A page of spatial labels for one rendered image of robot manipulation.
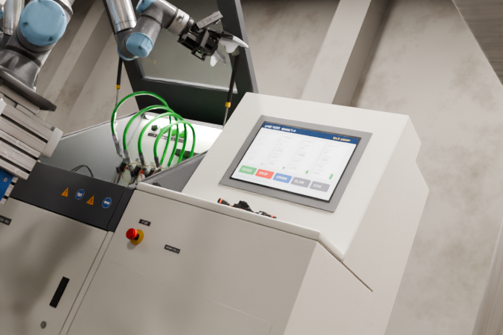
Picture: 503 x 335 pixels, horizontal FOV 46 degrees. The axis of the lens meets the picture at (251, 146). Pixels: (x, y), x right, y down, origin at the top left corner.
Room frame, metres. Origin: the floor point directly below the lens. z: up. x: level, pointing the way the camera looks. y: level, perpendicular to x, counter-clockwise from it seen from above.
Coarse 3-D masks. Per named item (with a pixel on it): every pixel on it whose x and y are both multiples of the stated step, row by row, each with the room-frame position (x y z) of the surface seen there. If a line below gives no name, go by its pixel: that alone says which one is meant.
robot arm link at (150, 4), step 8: (144, 0) 1.63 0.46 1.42; (152, 0) 1.64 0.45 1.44; (160, 0) 1.65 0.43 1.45; (136, 8) 1.66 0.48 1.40; (144, 8) 1.64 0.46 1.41; (152, 8) 1.64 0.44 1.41; (160, 8) 1.65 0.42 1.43; (168, 8) 1.66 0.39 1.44; (176, 8) 1.67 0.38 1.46; (152, 16) 1.72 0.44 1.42; (160, 16) 1.65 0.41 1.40; (168, 16) 1.66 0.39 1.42; (168, 24) 1.68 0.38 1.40
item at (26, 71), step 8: (8, 48) 1.65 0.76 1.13; (16, 48) 1.64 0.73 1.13; (0, 56) 1.65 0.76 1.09; (8, 56) 1.64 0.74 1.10; (16, 56) 1.64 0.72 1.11; (24, 56) 1.65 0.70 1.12; (32, 56) 1.66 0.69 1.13; (0, 64) 1.63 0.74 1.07; (8, 64) 1.64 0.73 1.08; (16, 64) 1.64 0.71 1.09; (24, 64) 1.65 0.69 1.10; (32, 64) 1.67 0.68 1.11; (40, 64) 1.70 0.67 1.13; (8, 72) 1.63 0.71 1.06; (16, 72) 1.64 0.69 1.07; (24, 72) 1.65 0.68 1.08; (32, 72) 1.67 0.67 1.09; (24, 80) 1.65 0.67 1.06; (32, 80) 1.68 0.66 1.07; (32, 88) 1.69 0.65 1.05
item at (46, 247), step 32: (0, 224) 2.32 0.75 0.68; (32, 224) 2.23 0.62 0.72; (64, 224) 2.14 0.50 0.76; (0, 256) 2.27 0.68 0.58; (32, 256) 2.19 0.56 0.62; (64, 256) 2.11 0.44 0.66; (96, 256) 2.04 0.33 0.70; (0, 288) 2.23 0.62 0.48; (32, 288) 2.15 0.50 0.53; (64, 288) 2.06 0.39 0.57; (0, 320) 2.18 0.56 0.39; (32, 320) 2.11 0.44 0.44; (64, 320) 2.04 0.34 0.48
